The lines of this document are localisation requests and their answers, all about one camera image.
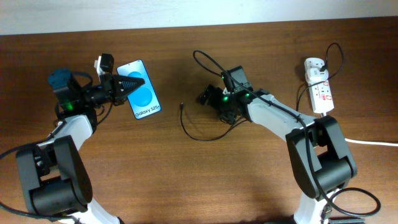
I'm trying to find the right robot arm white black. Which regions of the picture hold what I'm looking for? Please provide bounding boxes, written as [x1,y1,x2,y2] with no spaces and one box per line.
[198,66,358,223]

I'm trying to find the white power strip cord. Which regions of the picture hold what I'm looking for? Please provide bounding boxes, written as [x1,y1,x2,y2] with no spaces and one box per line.
[320,112,398,147]

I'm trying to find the black charger cable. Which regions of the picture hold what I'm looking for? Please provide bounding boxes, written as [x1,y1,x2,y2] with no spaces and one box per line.
[179,42,345,142]

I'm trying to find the white power strip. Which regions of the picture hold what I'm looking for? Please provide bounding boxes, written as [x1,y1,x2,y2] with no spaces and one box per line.
[304,57,334,116]

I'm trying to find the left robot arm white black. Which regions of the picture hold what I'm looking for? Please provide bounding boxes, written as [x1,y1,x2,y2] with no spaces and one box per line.
[16,69,145,223]

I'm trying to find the white USB charger plug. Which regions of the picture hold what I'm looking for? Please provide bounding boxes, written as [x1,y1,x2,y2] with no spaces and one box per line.
[305,67,329,85]

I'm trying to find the blue Galaxy smartphone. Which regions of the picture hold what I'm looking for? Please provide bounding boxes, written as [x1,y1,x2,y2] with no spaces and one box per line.
[117,60,162,119]

